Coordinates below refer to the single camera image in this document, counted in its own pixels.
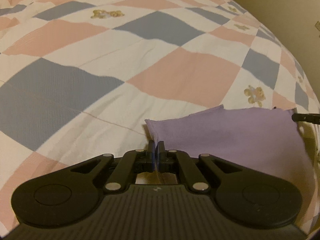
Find checkered pink blue quilt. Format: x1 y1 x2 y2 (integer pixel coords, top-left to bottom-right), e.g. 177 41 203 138
1 0 319 236

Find purple garment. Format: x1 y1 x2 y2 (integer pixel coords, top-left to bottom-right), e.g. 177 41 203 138
145 106 316 205

